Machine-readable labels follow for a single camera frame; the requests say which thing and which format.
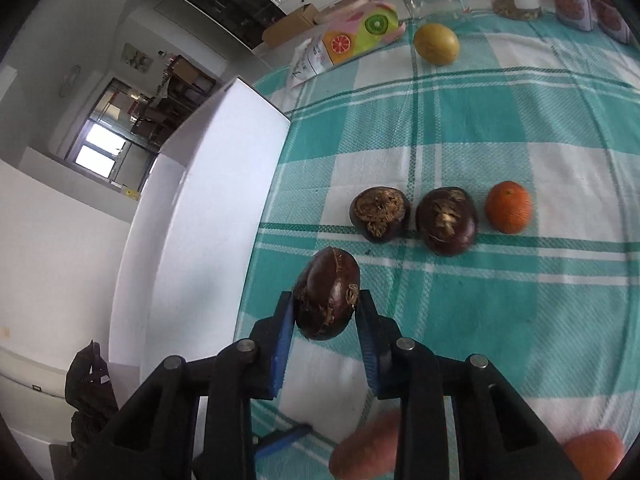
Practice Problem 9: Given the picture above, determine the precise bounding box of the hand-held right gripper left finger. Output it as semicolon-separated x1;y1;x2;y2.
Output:
75;290;296;480

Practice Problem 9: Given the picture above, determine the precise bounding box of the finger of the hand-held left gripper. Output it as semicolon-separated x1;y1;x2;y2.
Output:
254;424;314;458

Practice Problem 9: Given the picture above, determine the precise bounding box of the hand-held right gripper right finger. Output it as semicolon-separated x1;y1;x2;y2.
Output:
356;287;581;480

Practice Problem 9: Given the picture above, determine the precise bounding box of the dark purple water chestnut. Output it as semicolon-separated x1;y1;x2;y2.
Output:
349;186;412;244
292;246;362;342
416;186;478;257

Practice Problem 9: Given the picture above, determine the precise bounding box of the yellow round pear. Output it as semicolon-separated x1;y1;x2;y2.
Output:
413;23;460;66

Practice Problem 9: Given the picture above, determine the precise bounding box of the teal checked tablecloth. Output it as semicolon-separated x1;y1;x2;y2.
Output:
235;5;640;480

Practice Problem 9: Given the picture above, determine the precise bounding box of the white foam board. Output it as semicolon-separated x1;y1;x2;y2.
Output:
107;76;292;411

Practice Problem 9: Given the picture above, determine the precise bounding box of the black bag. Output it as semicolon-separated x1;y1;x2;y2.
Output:
65;340;121;461

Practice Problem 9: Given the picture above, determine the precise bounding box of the fruit print plastic bag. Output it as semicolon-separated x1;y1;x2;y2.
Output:
290;2;407;92

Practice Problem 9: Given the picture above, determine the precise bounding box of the cardboard box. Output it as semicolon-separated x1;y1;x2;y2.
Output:
262;3;321;48

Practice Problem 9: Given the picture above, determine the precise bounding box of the dark display cabinet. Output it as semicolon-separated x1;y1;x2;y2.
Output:
140;0;287;51

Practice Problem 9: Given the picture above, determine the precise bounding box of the framed wall picture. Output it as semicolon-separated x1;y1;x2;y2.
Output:
122;42;153;72

